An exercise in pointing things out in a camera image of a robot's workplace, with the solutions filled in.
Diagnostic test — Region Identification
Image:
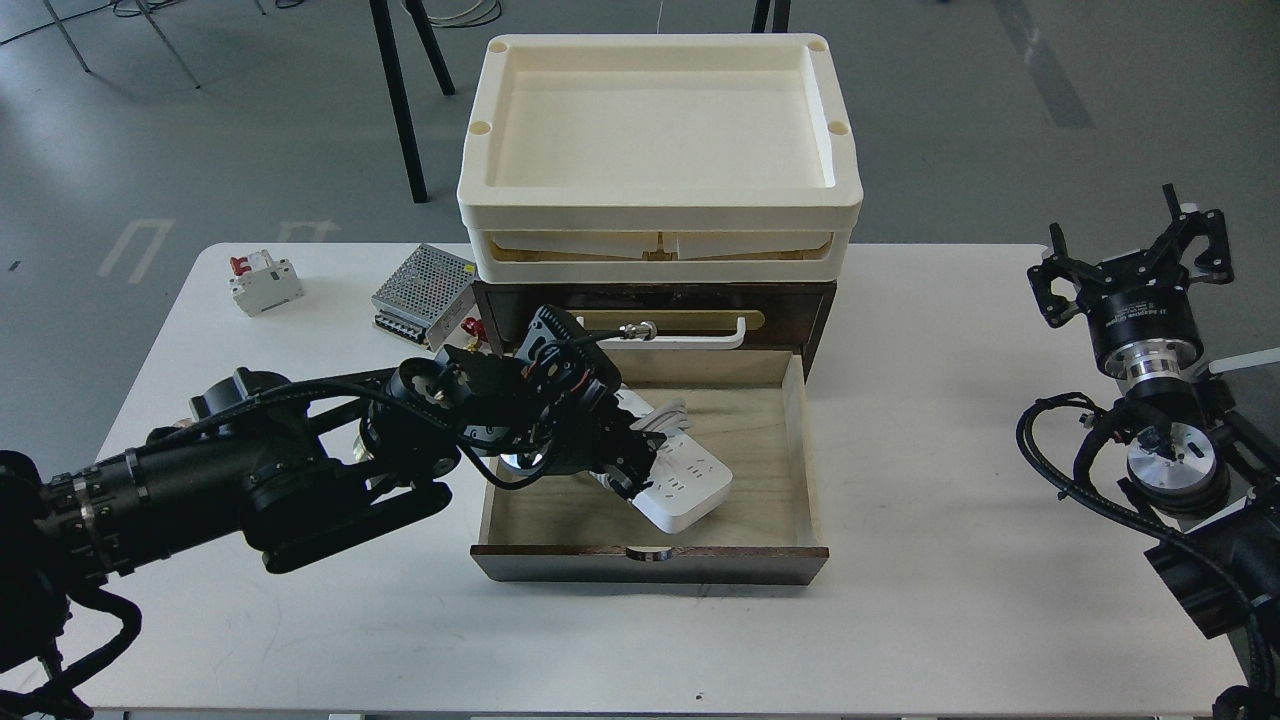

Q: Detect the black table leg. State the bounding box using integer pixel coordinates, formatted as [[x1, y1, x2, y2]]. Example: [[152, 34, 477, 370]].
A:
[[367, 1, 456, 204]]

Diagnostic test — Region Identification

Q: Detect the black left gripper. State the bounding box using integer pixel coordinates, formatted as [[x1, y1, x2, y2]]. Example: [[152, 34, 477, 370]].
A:
[[454, 305, 692, 501]]

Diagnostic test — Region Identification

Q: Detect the open wooden drawer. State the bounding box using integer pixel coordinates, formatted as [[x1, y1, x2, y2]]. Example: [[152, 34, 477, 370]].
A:
[[471, 348, 829, 585]]

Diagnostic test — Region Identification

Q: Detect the brass valve red handle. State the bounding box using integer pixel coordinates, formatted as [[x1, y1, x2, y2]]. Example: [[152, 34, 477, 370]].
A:
[[460, 316, 490, 352]]

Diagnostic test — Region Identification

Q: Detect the white drawer handle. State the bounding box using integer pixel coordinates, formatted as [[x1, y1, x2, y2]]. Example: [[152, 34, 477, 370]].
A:
[[589, 314, 748, 351]]

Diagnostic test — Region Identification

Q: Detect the white power strip with cable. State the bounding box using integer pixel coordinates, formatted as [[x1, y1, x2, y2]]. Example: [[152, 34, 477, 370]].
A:
[[614, 386, 733, 534]]

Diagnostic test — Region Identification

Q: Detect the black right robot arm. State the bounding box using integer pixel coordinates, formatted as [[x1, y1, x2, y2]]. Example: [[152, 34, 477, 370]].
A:
[[1015, 184, 1279, 719]]

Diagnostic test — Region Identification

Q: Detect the metal mesh power supply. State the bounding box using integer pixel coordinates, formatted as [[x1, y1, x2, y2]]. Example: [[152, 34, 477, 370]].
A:
[[371, 243, 477, 351]]

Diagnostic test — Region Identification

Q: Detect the black stand leg right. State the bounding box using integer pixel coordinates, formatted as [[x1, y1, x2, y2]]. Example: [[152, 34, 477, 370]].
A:
[[750, 0, 792, 33]]

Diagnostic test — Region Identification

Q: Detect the white circuit breaker red switch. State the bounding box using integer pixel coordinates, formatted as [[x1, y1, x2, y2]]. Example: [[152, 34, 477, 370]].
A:
[[228, 249, 305, 316]]

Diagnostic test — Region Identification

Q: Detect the cream plastic stacked tray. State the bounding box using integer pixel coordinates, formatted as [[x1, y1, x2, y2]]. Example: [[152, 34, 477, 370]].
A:
[[457, 35, 864, 284]]

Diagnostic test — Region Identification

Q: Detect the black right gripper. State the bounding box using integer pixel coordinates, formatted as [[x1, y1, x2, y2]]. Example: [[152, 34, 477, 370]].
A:
[[1027, 184, 1234, 379]]

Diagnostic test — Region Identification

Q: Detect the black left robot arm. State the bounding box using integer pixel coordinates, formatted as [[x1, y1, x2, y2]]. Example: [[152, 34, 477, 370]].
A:
[[1, 305, 666, 719]]

